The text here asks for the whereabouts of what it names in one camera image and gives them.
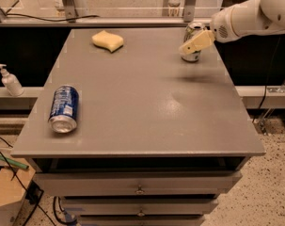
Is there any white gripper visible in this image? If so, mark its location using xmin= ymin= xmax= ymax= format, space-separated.
xmin=179 ymin=5 xmax=239 ymax=54

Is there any black cable at right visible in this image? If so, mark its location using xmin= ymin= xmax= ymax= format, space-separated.
xmin=252 ymin=36 xmax=282 ymax=124

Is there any green rod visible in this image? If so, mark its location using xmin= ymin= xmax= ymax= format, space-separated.
xmin=0 ymin=154 xmax=29 ymax=170

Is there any left metal bracket post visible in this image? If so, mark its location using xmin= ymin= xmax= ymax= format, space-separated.
xmin=62 ymin=0 xmax=77 ymax=23

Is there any white pump soap bottle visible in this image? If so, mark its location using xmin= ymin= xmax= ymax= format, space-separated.
xmin=0 ymin=64 xmax=24 ymax=97

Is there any cardboard box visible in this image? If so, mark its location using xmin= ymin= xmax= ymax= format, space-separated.
xmin=0 ymin=168 xmax=35 ymax=226

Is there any metal bracket post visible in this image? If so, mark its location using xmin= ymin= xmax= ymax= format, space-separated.
xmin=62 ymin=0 xmax=77 ymax=23
xmin=183 ymin=0 xmax=197 ymax=23

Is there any green white 7up can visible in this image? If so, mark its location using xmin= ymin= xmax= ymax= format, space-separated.
xmin=181 ymin=22 xmax=205 ymax=63

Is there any grey drawer cabinet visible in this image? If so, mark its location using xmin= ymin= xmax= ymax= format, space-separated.
xmin=9 ymin=26 xmax=266 ymax=226

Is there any middle grey drawer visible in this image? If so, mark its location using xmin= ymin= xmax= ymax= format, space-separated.
xmin=62 ymin=198 xmax=217 ymax=217

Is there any metal clamp bracket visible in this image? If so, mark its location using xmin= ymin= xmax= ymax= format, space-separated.
xmin=268 ymin=79 xmax=285 ymax=93

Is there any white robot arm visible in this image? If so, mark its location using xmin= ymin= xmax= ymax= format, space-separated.
xmin=179 ymin=0 xmax=285 ymax=56

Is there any bottom grey drawer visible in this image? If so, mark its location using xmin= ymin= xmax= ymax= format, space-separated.
xmin=78 ymin=216 xmax=205 ymax=226

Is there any grey drawer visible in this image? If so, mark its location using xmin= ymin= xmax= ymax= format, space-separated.
xmin=78 ymin=216 xmax=205 ymax=226
xmin=62 ymin=198 xmax=217 ymax=217
xmin=35 ymin=171 xmax=242 ymax=197

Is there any yellow sponge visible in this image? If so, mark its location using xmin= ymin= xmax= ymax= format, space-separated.
xmin=91 ymin=30 xmax=124 ymax=53

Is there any right metal bracket post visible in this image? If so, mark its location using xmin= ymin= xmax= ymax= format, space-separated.
xmin=183 ymin=0 xmax=197 ymax=23

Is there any black floor cable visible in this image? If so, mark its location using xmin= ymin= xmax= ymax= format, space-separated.
xmin=0 ymin=131 xmax=56 ymax=226

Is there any top grey drawer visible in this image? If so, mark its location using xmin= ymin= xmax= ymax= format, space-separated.
xmin=35 ymin=171 xmax=242 ymax=197

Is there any blue pepsi can lying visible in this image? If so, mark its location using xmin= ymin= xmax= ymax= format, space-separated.
xmin=48 ymin=85 xmax=79 ymax=134

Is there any black cable on ledge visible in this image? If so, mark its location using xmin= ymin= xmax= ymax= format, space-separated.
xmin=5 ymin=13 xmax=100 ymax=23

